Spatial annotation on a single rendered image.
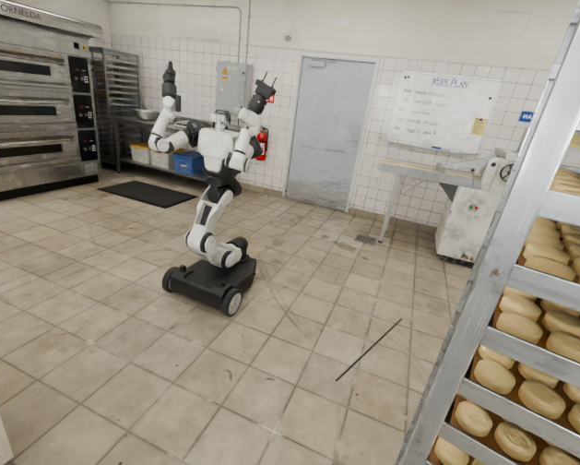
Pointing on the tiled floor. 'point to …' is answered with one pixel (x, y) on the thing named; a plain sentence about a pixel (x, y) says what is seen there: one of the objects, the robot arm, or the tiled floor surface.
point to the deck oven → (35, 101)
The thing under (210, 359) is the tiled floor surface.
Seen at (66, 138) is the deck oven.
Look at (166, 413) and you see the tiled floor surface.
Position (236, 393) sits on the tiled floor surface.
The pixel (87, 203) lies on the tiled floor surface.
